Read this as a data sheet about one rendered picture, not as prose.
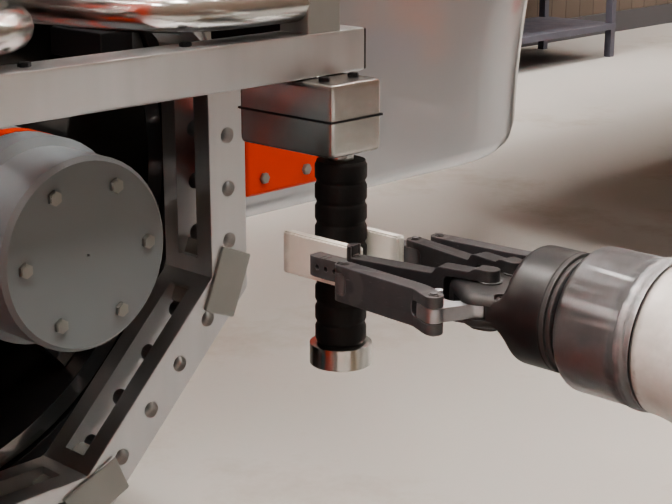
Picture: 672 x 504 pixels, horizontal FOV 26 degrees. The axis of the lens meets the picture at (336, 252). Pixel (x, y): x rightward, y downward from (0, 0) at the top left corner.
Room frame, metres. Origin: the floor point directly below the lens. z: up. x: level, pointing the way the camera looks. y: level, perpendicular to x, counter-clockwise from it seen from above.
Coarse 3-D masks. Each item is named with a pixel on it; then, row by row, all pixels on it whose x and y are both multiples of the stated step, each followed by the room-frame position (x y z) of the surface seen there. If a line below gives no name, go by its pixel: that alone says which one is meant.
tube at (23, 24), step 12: (0, 0) 0.87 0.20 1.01; (0, 12) 0.82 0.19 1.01; (12, 12) 0.83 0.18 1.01; (24, 12) 0.84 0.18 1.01; (0, 24) 0.81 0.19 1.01; (12, 24) 0.82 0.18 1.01; (24, 24) 0.83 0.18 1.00; (0, 36) 0.80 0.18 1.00; (12, 36) 0.81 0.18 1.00; (24, 36) 0.83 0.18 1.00; (0, 48) 0.81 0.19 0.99; (12, 48) 0.82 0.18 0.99
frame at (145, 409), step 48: (240, 96) 1.18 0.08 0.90; (192, 144) 1.20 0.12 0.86; (240, 144) 1.18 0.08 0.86; (192, 192) 1.20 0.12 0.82; (240, 192) 1.18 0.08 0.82; (192, 240) 1.19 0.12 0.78; (240, 240) 1.18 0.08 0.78; (192, 288) 1.16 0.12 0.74; (240, 288) 1.18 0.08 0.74; (144, 336) 1.16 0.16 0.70; (192, 336) 1.14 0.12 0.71; (96, 384) 1.13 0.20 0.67; (144, 384) 1.10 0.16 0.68; (96, 432) 1.12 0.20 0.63; (144, 432) 1.10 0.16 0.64; (0, 480) 1.05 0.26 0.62; (48, 480) 1.05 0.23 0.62; (96, 480) 1.06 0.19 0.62
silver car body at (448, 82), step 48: (384, 0) 1.54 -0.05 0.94; (432, 0) 1.59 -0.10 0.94; (480, 0) 1.66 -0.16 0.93; (384, 48) 1.54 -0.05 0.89; (432, 48) 1.60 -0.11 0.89; (480, 48) 1.66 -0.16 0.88; (384, 96) 1.54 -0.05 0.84; (432, 96) 1.60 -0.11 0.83; (480, 96) 1.66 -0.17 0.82; (384, 144) 1.54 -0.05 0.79; (432, 144) 1.60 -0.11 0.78; (480, 144) 1.66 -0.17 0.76; (288, 192) 1.44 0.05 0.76
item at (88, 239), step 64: (0, 128) 0.95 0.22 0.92; (0, 192) 0.88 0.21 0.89; (64, 192) 0.88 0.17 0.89; (128, 192) 0.92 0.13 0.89; (0, 256) 0.85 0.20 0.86; (64, 256) 0.88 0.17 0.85; (128, 256) 0.91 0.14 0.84; (0, 320) 0.87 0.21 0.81; (64, 320) 0.87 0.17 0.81; (128, 320) 0.91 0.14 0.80
